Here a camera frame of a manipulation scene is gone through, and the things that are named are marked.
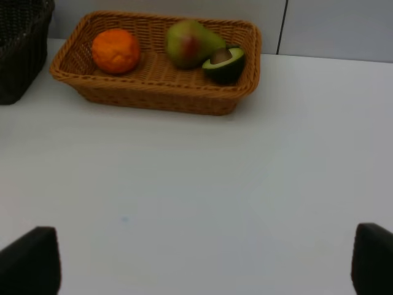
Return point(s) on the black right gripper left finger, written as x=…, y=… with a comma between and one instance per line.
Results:
x=32, y=263

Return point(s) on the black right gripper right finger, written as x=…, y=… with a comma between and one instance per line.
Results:
x=371, y=269

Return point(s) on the orange tangerine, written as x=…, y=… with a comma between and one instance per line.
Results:
x=116, y=51

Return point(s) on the halved avocado with pit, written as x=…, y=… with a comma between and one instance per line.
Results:
x=225, y=65

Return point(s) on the green pear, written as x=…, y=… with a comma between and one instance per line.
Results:
x=188, y=43

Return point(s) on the orange wicker basket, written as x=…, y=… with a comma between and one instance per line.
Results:
x=156, y=83

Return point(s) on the dark brown wicker basket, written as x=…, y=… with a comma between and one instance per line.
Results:
x=24, y=32

